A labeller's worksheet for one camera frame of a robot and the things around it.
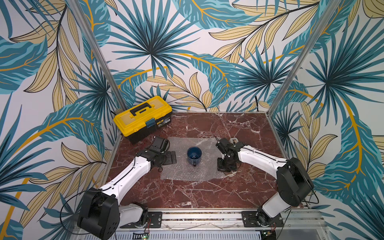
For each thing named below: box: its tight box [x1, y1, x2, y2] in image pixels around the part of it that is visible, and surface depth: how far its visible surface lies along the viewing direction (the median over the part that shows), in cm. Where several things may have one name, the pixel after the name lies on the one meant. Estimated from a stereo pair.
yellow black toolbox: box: [113, 95, 173, 144], surface depth 97 cm
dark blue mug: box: [187, 146, 203, 167], surface depth 91 cm
